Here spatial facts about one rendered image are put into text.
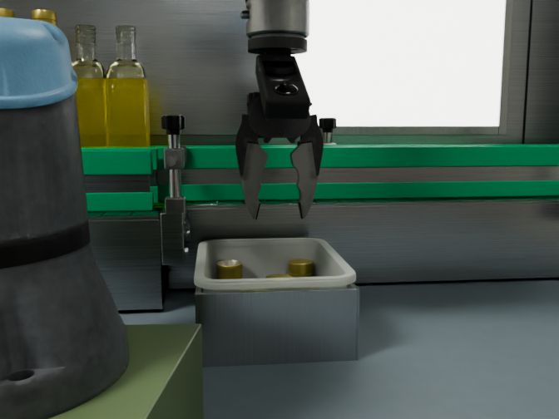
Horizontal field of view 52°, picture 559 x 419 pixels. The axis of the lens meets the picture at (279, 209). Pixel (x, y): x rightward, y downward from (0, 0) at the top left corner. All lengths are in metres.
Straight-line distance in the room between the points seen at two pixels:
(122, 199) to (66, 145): 0.42
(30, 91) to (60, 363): 0.15
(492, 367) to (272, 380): 0.23
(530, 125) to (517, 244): 0.31
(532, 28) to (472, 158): 0.36
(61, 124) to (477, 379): 0.45
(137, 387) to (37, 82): 0.19
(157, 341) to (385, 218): 0.53
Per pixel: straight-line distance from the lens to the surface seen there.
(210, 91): 1.03
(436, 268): 0.94
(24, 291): 0.36
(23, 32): 0.36
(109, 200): 0.79
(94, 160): 0.79
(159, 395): 0.37
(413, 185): 0.92
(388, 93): 1.08
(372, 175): 0.90
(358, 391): 0.57
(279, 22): 0.68
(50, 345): 0.36
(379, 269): 0.91
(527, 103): 1.21
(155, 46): 1.04
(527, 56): 1.22
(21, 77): 0.35
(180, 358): 0.41
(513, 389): 0.61
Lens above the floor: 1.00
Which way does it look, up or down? 8 degrees down
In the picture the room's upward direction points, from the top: straight up
